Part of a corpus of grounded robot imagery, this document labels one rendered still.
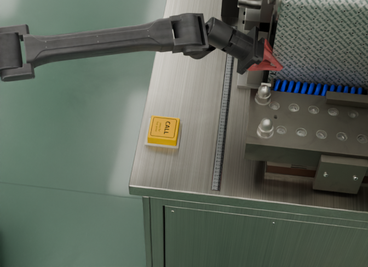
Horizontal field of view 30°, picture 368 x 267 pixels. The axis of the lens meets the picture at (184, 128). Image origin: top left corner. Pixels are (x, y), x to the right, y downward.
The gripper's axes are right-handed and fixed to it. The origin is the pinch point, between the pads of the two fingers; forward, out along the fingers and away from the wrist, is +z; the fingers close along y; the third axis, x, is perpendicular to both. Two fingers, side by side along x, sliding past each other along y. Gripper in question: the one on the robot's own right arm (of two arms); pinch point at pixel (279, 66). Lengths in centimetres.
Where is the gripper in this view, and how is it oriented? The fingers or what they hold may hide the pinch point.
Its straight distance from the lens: 160.1
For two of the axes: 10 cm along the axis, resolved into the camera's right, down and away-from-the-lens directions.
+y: -1.2, 7.8, -6.1
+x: 5.1, -4.8, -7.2
